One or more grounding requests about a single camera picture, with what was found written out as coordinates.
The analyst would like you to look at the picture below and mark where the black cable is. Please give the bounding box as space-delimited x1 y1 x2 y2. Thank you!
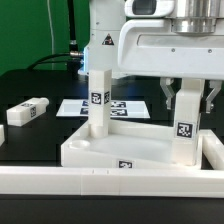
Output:
27 50 85 70

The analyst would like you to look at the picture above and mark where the white block left edge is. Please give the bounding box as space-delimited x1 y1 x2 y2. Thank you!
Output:
0 125 5 146

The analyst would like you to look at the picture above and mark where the white desk top tray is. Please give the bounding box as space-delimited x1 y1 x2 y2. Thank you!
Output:
61 120 202 170

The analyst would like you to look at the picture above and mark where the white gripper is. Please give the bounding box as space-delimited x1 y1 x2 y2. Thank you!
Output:
118 19 224 110

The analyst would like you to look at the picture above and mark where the white front fence bar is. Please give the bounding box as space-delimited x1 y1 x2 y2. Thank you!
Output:
0 166 224 198

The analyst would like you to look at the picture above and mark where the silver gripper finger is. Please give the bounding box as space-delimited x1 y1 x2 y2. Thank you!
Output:
205 80 222 114

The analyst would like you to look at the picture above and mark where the white cable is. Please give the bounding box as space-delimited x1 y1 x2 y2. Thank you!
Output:
46 0 56 70

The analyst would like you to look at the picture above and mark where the white fiducial marker sheet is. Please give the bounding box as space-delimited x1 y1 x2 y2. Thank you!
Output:
56 99 150 118

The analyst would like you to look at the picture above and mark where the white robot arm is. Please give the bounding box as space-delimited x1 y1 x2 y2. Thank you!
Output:
80 0 224 111

